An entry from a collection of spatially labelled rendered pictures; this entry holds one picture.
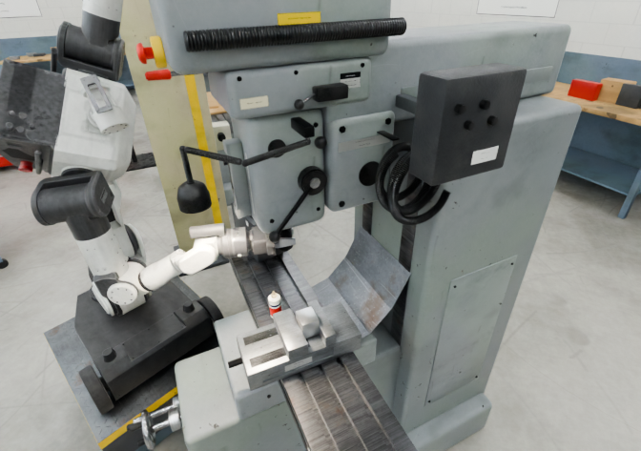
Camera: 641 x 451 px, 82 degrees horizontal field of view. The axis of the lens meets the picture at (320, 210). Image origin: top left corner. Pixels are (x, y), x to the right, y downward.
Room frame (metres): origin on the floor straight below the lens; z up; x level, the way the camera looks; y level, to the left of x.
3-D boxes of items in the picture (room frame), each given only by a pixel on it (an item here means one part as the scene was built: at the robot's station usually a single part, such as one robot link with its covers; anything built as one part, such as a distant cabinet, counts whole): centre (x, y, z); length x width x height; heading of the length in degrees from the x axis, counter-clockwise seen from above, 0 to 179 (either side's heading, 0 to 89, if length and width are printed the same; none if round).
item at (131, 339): (1.27, 0.92, 0.59); 0.64 x 0.52 x 0.33; 46
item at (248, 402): (0.90, 0.11, 0.76); 0.50 x 0.35 x 0.12; 114
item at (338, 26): (0.78, 0.02, 1.79); 0.45 x 0.04 x 0.04; 114
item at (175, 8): (0.91, 0.10, 1.81); 0.47 x 0.26 x 0.16; 114
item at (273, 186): (0.90, 0.11, 1.47); 0.21 x 0.19 x 0.32; 24
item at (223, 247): (0.88, 0.32, 1.24); 0.11 x 0.11 x 0.11; 9
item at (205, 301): (1.29, 0.56, 0.50); 0.20 x 0.05 x 0.20; 46
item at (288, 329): (0.74, 0.10, 0.99); 0.15 x 0.06 x 0.04; 22
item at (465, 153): (0.72, -0.30, 1.62); 0.20 x 0.09 x 0.21; 114
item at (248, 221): (1.31, 0.27, 1.00); 0.22 x 0.12 x 0.20; 34
